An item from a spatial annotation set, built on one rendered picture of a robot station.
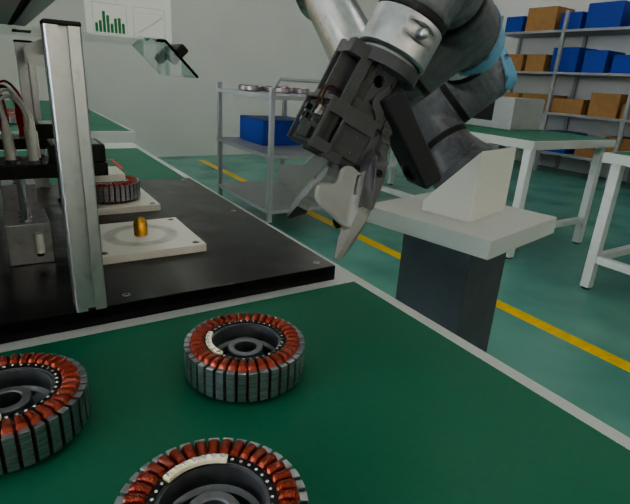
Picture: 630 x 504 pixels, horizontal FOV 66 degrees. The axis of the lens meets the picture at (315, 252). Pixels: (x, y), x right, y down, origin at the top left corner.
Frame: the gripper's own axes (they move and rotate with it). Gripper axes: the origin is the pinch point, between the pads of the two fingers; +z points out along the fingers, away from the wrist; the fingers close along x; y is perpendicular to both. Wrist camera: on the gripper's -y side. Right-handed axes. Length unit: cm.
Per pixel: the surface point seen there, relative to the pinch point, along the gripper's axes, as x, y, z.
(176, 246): -19.9, 8.7, 11.8
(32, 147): -20.7, 29.5, 6.9
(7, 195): -43, 32, 20
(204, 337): 6.7, 8.9, 11.8
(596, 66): -421, -445, -276
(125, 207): -42.9, 14.5, 14.8
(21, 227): -19.6, 27.2, 16.6
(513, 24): -548, -398, -312
